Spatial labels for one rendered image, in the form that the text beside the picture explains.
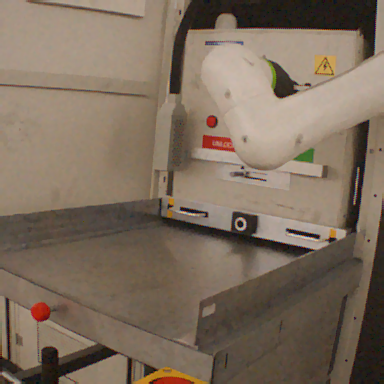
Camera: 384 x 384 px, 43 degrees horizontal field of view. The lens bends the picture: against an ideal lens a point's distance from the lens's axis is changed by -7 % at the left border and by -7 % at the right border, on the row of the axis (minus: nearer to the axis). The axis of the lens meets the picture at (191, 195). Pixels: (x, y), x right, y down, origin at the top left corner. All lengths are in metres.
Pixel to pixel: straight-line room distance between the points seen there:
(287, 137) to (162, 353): 0.38
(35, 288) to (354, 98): 0.62
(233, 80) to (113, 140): 0.69
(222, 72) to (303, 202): 0.50
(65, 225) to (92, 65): 0.48
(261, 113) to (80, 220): 0.58
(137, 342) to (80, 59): 0.90
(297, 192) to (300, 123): 0.45
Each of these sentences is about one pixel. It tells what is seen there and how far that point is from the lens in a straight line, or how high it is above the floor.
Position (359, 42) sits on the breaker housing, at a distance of 1.27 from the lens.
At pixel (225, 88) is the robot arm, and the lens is 0.86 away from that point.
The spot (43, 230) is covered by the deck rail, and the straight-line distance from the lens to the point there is 1.18.
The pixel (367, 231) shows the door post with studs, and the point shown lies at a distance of 1.27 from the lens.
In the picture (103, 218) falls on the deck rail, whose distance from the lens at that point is 1.31.
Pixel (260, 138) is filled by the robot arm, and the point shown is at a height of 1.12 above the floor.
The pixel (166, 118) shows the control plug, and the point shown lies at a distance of 1.33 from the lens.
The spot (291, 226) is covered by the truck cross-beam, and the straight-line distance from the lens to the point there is 1.27.
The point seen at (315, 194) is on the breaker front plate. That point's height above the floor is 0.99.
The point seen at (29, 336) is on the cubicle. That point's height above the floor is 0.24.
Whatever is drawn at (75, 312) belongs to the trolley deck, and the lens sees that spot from 0.83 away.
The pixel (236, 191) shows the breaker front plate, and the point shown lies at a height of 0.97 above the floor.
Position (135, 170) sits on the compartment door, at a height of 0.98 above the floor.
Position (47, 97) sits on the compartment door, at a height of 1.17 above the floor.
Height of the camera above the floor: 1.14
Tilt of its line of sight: 8 degrees down
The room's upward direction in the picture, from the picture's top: 5 degrees clockwise
